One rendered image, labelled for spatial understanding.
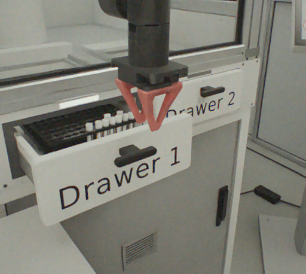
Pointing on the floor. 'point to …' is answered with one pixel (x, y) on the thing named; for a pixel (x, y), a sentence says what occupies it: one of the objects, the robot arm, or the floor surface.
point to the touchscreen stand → (284, 242)
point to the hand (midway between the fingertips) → (147, 121)
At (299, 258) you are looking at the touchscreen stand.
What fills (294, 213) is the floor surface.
